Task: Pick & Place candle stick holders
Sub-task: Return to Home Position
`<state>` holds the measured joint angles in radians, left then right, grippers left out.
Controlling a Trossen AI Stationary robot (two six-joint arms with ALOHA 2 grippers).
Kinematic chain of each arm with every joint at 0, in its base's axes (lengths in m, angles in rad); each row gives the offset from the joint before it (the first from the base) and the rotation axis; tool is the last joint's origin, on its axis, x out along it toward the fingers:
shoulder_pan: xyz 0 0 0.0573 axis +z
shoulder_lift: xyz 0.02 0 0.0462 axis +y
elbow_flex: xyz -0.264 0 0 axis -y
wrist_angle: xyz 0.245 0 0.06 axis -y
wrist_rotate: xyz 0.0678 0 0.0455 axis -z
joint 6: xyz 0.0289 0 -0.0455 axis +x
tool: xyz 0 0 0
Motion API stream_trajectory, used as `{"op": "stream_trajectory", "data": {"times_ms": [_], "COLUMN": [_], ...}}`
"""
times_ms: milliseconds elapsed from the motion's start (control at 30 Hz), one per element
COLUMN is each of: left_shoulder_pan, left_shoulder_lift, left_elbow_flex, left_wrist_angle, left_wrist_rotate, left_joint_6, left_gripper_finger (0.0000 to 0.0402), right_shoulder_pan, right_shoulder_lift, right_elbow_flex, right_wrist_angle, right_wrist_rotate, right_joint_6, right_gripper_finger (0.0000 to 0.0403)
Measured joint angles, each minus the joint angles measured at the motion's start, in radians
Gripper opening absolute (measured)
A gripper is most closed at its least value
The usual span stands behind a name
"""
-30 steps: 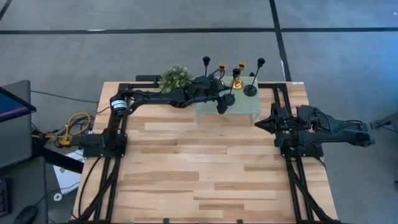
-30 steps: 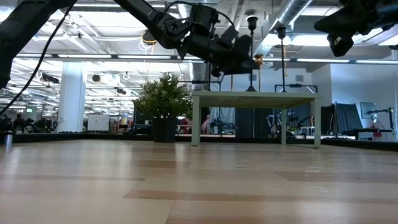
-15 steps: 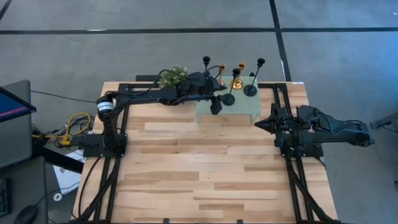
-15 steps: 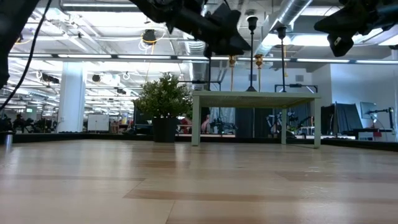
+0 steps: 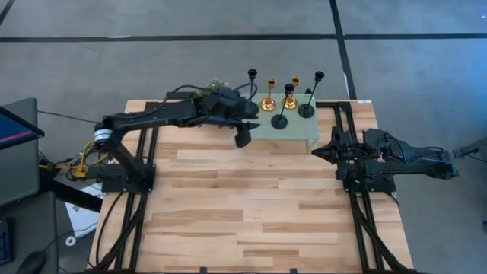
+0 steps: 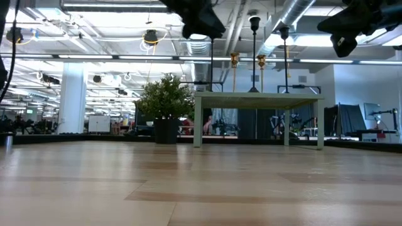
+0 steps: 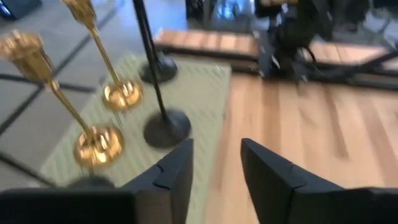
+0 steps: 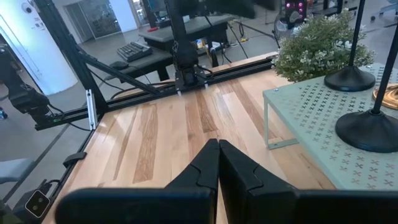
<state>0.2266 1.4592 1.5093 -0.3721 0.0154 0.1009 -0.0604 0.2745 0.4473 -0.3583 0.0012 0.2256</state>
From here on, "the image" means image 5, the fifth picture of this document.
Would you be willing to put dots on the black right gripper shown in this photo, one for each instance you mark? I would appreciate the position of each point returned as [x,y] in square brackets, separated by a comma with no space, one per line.
[344,152]

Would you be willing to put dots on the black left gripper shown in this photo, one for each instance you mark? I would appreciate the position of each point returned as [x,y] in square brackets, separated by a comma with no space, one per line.
[220,104]

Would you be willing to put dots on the gold candle stick holder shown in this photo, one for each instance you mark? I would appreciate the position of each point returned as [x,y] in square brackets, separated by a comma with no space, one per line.
[290,102]
[268,104]

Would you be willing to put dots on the black candle stick holder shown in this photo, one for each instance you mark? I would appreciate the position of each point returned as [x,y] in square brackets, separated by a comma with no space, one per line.
[279,122]
[252,73]
[306,110]

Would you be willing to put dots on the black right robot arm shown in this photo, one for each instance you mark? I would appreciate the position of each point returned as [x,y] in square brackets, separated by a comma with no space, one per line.
[418,160]

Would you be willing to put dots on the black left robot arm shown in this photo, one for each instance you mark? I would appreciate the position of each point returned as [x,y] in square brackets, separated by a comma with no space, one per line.
[152,118]

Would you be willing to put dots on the green perforated metal side table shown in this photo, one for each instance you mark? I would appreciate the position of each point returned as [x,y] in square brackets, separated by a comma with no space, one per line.
[300,129]

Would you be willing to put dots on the green plant in black pot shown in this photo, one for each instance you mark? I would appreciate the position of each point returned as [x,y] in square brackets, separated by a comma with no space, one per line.
[215,83]

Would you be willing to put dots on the grey metal stand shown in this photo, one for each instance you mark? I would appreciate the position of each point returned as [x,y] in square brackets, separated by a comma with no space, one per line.
[462,152]

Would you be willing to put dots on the white paper sheet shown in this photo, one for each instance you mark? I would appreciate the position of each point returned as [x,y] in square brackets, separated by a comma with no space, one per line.
[81,220]

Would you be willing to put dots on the black stand beam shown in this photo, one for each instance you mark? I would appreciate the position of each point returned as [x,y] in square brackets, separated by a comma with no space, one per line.
[68,194]

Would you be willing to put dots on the monitor with blue screen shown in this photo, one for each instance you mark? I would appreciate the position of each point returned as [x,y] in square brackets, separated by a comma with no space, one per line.
[15,129]

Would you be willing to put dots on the black computer mouse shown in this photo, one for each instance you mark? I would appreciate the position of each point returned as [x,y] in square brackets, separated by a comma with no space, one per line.
[32,262]

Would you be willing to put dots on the black keyboard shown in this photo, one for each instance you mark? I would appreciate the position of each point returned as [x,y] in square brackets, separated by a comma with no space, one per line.
[4,243]

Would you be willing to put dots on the black aluminium table frame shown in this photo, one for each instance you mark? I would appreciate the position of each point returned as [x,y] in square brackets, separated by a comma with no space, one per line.
[327,104]

